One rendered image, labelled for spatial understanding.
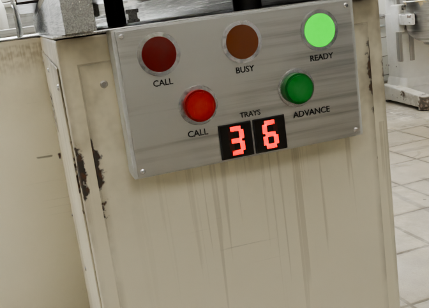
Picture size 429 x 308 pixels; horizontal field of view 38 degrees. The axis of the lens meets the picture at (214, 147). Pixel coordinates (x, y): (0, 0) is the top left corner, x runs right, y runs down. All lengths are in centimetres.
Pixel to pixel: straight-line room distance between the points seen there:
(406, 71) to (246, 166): 413
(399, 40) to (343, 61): 407
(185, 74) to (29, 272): 87
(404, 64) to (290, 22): 413
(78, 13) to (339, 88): 26
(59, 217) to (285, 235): 74
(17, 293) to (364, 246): 85
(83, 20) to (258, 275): 32
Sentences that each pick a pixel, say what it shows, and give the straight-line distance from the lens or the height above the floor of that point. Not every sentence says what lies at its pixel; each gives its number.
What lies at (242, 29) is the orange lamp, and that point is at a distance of 59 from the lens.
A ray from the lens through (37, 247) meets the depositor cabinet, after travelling 136.
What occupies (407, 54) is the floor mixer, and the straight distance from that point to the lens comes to 473.
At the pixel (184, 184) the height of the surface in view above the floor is 68.
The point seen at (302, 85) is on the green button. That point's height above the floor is 76.
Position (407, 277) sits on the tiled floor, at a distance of 197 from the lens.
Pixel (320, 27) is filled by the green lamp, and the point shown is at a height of 81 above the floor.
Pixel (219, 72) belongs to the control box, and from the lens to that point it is 59.
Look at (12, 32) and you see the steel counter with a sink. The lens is 359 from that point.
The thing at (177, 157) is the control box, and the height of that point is 71.
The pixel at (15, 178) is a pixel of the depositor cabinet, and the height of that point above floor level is 57.
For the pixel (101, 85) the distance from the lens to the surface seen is 60.
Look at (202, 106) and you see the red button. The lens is 58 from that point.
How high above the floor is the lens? 85
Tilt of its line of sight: 12 degrees down
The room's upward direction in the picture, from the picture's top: 8 degrees counter-clockwise
